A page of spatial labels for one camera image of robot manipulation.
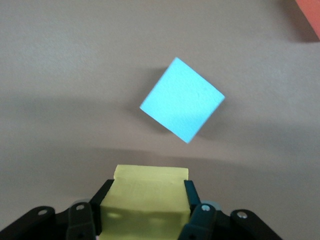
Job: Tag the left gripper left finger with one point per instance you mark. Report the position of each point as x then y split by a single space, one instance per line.
82 220

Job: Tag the orange foam cube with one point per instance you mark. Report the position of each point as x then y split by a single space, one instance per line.
310 17

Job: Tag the yellow foam cube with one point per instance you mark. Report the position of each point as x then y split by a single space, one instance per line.
145 200

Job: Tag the brown table cover sheet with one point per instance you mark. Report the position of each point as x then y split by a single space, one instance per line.
50 75

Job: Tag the blue foam cube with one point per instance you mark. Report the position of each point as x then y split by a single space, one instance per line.
182 100

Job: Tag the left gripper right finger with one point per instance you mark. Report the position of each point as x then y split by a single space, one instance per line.
202 220

